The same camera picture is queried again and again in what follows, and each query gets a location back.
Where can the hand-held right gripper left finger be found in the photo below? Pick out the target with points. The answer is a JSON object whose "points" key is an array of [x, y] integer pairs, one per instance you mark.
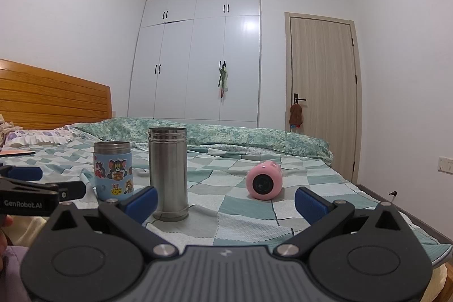
{"points": [[141, 204]]}

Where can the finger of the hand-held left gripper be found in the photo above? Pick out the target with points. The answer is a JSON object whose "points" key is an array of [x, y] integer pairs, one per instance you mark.
{"points": [[72, 190], [23, 173]]}

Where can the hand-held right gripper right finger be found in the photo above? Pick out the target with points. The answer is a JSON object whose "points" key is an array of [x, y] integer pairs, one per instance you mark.
{"points": [[311, 204]]}

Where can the pink cup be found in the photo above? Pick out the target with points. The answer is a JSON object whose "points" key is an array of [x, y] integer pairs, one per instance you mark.
{"points": [[264, 181]]}

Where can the stainless steel cup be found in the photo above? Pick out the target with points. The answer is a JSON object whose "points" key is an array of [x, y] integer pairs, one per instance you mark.
{"points": [[168, 174]]}

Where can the blue cartoon print cup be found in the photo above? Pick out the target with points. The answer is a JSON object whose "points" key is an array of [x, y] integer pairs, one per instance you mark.
{"points": [[112, 174]]}

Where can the person's left hand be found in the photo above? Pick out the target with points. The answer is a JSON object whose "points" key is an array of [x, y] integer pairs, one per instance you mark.
{"points": [[2, 241]]}

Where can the thin red book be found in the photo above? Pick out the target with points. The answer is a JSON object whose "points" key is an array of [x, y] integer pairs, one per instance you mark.
{"points": [[16, 153]]}

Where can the floral ruffled pillow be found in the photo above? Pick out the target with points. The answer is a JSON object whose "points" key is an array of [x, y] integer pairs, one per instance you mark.
{"points": [[39, 137]]}

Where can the beige cloth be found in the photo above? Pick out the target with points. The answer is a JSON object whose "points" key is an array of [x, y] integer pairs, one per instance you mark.
{"points": [[9, 128]]}

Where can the purple clothing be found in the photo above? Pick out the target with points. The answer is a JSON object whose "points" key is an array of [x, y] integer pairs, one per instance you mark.
{"points": [[12, 273]]}

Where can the door stopper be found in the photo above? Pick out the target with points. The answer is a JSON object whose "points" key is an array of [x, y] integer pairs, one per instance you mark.
{"points": [[392, 193]]}

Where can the wooden headboard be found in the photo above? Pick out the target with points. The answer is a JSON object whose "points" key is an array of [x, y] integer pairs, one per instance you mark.
{"points": [[53, 96]]}

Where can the checkered bedsheet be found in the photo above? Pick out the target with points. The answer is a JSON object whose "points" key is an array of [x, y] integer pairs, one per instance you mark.
{"points": [[226, 192]]}

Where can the brown plush toy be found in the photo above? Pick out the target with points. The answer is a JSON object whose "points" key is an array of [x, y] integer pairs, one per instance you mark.
{"points": [[296, 114]]}

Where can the green floral quilt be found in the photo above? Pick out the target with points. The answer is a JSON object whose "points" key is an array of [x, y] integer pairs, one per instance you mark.
{"points": [[226, 137]]}

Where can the light wooden door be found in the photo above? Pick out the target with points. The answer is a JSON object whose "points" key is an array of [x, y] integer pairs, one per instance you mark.
{"points": [[324, 93]]}

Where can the green hanging ornament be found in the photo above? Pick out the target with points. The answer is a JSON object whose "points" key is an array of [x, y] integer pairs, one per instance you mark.
{"points": [[223, 81]]}

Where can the white wardrobe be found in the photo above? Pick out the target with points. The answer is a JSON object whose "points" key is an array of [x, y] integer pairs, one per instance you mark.
{"points": [[194, 58]]}

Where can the wall socket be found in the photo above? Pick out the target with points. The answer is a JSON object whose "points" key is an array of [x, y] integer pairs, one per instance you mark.
{"points": [[446, 164]]}

